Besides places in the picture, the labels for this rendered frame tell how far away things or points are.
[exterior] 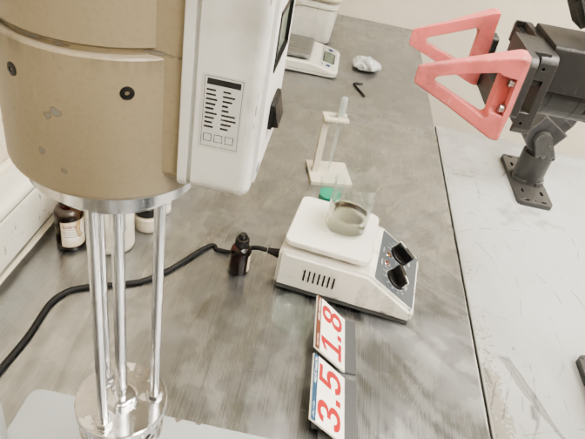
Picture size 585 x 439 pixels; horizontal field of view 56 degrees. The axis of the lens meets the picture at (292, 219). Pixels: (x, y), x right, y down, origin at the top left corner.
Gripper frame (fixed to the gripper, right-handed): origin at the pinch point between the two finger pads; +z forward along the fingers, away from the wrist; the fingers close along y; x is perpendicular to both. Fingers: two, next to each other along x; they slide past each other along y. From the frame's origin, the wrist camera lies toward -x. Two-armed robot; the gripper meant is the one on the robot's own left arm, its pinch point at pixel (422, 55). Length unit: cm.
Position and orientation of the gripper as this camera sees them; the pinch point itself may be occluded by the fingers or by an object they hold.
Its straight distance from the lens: 50.5
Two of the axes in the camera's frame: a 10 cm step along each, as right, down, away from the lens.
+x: -1.5, 8.0, 5.8
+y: -1.3, 5.7, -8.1
